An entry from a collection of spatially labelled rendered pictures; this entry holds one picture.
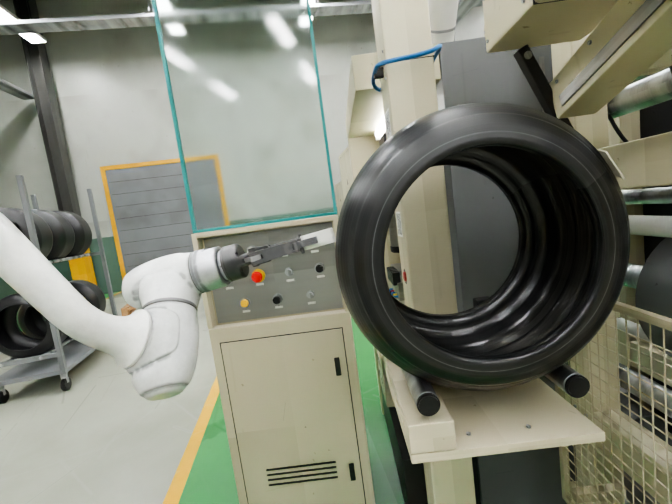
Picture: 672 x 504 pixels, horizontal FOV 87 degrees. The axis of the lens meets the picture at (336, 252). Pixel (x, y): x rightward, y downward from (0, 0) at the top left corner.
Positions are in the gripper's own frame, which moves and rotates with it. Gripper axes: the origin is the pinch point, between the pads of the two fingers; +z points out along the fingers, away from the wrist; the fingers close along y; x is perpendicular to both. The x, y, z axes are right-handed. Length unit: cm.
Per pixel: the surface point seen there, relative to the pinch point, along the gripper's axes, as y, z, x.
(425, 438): -11.2, 10.0, 41.3
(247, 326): 58, -39, 28
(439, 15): 73, 64, -66
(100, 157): 812, -513, -285
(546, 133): -11.6, 43.3, -7.6
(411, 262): 25.7, 21.8, 15.1
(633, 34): -6, 66, -21
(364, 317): -9.7, 5.0, 15.9
